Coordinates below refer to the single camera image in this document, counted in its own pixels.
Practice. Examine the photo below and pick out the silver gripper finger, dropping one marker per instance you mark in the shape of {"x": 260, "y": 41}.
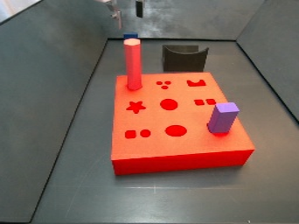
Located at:
{"x": 114, "y": 11}
{"x": 138, "y": 8}

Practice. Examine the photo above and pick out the blue square-circle forked object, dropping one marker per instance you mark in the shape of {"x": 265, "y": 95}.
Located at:
{"x": 130, "y": 35}

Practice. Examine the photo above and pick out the red fixture board with holes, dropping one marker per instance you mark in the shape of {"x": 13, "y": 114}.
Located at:
{"x": 160, "y": 133}

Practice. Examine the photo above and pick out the red hexagonal peg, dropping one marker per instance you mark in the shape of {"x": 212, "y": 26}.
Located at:
{"x": 133, "y": 63}

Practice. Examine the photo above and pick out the black curved holder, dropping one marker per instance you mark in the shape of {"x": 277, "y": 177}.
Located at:
{"x": 184, "y": 58}

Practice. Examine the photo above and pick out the purple rectangular peg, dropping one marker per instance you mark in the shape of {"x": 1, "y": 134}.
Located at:
{"x": 223, "y": 116}

